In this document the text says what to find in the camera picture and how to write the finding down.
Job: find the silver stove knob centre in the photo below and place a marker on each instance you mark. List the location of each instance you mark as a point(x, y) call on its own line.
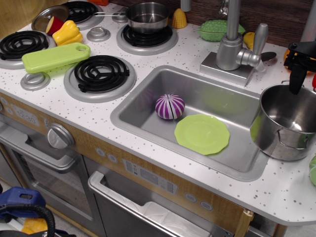
point(98, 34)

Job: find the back left black burner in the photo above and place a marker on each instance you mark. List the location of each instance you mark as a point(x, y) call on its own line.
point(82, 13)

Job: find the small steel saucepan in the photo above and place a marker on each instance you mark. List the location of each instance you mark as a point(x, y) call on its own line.
point(144, 18)

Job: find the back right black burner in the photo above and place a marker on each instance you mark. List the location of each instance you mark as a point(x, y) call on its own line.
point(143, 44)

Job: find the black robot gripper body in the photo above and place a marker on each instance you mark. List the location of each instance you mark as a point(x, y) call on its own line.
point(301, 54)

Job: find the red toy apple half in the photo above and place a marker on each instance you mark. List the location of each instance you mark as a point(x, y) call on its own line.
point(54, 25)

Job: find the yellow toy corn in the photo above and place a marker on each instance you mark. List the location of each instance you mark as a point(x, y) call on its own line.
point(179, 19)

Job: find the green toy cabbage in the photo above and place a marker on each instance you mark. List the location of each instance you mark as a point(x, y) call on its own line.
point(312, 170)

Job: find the front left black burner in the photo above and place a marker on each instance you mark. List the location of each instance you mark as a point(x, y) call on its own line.
point(14, 46)

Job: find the front right black burner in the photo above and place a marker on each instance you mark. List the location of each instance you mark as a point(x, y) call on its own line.
point(99, 79)

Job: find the purple white toy onion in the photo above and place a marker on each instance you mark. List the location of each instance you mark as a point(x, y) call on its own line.
point(169, 106)

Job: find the blue clamp tool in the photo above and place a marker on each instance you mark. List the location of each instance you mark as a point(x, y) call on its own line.
point(19, 195)

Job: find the large stainless steel pot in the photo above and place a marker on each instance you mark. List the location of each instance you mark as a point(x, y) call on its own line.
point(285, 126)

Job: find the silver oven dial knob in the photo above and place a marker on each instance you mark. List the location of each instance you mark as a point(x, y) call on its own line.
point(59, 137)

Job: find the green plastic cutting board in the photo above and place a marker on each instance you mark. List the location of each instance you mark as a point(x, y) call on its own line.
point(46, 59)

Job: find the silver toy faucet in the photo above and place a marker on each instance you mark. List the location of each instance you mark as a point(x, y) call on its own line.
point(232, 62)

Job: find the silver stove knob back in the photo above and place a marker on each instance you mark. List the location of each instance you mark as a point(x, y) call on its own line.
point(119, 17)

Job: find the steel pot lid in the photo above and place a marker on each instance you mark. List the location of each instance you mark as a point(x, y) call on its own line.
point(41, 21)

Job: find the silver stove knob front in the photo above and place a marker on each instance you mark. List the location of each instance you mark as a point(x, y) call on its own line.
point(33, 82)

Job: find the grey oven door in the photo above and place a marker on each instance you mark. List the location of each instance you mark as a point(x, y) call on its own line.
point(59, 175)

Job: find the yellow toy banana piece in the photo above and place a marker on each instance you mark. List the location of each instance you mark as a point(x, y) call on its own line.
point(248, 39)

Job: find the silver stove knob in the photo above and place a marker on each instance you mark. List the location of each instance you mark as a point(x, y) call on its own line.
point(119, 17)
point(98, 34)
point(33, 82)

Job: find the black burner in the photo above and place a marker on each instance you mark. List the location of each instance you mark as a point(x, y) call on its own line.
point(82, 13)
point(99, 79)
point(143, 44)
point(14, 46)

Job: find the grey dishwasher door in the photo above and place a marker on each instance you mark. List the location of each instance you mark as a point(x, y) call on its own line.
point(137, 199)

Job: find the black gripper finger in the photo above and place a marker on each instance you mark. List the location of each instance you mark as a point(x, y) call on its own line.
point(297, 77)

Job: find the light green plastic plate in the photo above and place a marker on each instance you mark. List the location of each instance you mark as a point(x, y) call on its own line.
point(203, 134)

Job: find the yellow toy bell pepper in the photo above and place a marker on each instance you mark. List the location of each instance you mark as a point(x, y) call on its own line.
point(67, 34)

